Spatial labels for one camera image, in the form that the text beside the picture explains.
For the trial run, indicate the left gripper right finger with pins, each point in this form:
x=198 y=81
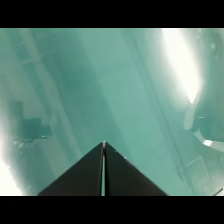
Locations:
x=128 y=178

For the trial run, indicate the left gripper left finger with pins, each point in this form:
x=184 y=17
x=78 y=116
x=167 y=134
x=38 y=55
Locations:
x=83 y=178

